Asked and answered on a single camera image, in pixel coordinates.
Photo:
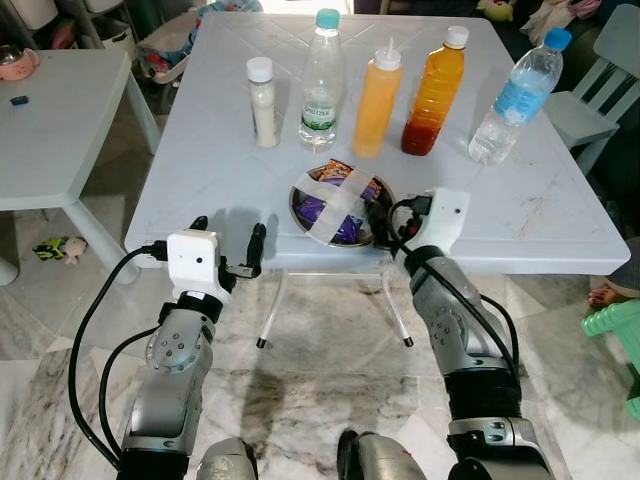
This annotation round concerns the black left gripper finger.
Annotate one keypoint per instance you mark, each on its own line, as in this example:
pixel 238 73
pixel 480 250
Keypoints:
pixel 198 224
pixel 257 248

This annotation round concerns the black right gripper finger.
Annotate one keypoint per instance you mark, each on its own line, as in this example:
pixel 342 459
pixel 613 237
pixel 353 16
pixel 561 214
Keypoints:
pixel 380 225

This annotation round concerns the metal bowl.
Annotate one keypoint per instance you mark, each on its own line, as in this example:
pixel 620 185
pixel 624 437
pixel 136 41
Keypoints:
pixel 297 205

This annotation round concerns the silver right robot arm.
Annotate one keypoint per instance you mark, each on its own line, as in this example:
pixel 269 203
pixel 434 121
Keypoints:
pixel 450 320

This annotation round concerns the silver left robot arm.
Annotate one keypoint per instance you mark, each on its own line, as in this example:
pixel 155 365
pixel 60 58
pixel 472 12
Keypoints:
pixel 170 400

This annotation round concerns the purple snack packet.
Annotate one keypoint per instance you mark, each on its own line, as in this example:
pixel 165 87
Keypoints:
pixel 347 230

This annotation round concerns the white tape strip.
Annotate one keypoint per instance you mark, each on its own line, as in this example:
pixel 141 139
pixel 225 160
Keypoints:
pixel 320 183
pixel 318 230

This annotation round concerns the large light blue plastic table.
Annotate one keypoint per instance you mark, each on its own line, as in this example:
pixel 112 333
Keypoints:
pixel 200 120

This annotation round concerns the orange squeeze bottle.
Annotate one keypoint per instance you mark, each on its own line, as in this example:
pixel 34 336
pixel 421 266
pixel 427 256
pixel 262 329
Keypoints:
pixel 375 110

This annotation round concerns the amber drink bottle white cap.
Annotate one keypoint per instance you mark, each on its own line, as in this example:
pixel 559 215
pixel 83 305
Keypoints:
pixel 435 95

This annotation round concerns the small cream bottle white cap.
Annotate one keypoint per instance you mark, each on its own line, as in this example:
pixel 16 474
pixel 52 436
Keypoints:
pixel 265 115

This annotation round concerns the small plush floor toy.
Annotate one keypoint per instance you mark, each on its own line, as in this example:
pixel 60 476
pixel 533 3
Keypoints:
pixel 60 250

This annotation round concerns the clear water bottle blue cap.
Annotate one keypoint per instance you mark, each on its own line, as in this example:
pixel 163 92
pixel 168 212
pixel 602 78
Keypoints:
pixel 515 100

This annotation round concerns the clear water bottle teal cap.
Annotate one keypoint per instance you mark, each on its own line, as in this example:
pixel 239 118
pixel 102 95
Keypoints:
pixel 322 90

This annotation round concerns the small light blue plastic table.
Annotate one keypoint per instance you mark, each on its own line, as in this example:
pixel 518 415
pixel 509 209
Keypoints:
pixel 60 140

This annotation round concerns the grey trouser leg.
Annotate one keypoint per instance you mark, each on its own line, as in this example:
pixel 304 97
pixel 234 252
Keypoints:
pixel 625 280

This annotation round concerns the light blue slatted child chair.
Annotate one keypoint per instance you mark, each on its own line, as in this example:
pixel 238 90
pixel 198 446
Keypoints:
pixel 575 110

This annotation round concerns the bare person foot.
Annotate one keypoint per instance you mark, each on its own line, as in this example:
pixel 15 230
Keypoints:
pixel 602 295

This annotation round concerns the green plastic stool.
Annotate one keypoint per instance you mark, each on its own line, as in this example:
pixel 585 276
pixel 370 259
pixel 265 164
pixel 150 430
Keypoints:
pixel 615 325

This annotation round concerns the yellow plush toy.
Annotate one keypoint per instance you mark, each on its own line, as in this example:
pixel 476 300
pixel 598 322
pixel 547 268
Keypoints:
pixel 497 9

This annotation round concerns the small blue block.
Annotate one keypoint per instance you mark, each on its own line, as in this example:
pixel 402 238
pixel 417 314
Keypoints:
pixel 19 100

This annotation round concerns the pink white cloth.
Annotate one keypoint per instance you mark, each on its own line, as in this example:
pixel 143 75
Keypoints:
pixel 548 20

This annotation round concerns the silver right robot leg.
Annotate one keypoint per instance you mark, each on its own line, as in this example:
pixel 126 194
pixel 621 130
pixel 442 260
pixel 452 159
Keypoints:
pixel 380 460

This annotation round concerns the pink cup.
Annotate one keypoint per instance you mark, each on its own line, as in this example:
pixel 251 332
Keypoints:
pixel 18 65

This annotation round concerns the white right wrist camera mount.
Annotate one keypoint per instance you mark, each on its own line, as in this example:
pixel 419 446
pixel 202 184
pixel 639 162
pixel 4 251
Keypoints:
pixel 440 225

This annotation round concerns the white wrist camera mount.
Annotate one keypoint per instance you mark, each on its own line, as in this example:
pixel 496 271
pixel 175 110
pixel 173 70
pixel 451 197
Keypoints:
pixel 440 225
pixel 192 262

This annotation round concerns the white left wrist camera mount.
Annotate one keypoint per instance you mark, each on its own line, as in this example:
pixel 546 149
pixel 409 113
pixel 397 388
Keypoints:
pixel 192 262

